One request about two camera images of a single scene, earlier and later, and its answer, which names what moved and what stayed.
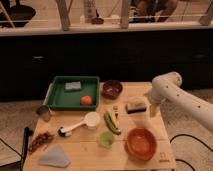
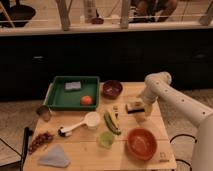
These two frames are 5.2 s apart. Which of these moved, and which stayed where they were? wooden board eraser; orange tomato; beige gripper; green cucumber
Moved: beige gripper
Stayed: orange tomato; wooden board eraser; green cucumber
